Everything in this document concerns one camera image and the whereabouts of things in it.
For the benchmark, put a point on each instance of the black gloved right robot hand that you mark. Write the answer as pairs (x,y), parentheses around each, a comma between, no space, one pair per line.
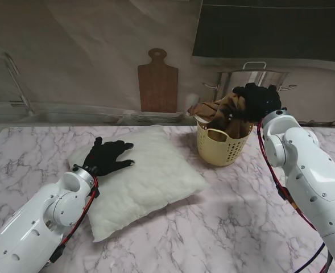
(258,102)

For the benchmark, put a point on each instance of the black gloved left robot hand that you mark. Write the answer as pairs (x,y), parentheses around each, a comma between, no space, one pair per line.
(107,157)

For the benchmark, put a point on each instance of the white pillow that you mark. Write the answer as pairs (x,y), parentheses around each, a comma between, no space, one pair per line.
(138,179)

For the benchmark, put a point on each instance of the brown pillowcase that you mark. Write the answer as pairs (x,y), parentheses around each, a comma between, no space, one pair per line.
(221,116)

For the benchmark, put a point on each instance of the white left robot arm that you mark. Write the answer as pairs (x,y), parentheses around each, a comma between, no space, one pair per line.
(33,224)

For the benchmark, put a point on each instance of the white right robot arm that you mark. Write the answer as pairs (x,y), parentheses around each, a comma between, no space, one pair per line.
(306,170)

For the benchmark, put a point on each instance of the yellow perforated laundry basket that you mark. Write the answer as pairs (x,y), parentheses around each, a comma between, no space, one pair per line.
(221,148)

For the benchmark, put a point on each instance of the large steel stockpot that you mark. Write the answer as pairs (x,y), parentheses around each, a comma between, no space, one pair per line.
(269,76)

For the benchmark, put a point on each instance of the steel kitchen sink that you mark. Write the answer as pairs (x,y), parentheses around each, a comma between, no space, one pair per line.
(70,117)

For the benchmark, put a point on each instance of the stack of white plates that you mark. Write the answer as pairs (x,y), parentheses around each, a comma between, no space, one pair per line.
(156,117)

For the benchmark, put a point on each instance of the black stove grate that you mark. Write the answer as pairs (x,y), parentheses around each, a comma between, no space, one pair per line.
(326,123)

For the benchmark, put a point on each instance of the dark range hood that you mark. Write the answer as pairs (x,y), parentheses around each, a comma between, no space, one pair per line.
(269,28)

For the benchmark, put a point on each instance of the brown wooden cutting board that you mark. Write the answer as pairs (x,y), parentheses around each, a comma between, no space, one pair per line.
(157,85)

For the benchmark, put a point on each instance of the chrome kitchen faucet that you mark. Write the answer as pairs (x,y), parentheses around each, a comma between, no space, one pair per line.
(28,108)

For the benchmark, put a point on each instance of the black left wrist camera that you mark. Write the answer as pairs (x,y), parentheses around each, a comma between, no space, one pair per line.
(95,192)

